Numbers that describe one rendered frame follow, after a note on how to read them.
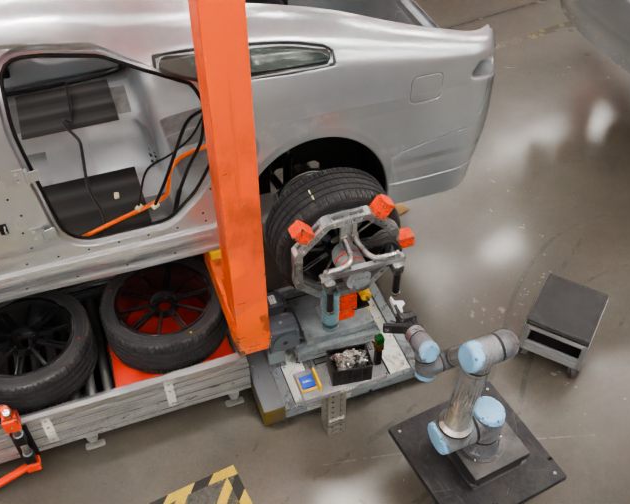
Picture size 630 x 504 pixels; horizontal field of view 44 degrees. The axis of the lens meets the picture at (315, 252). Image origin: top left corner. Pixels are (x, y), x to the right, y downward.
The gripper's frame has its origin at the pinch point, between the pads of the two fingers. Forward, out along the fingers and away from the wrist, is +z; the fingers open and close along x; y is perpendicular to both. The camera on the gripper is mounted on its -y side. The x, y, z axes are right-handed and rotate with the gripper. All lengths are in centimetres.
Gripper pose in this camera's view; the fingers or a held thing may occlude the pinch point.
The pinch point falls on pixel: (389, 309)
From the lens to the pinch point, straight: 368.1
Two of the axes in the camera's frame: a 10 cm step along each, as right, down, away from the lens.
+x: -0.7, -8.3, -5.5
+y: 9.2, -2.6, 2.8
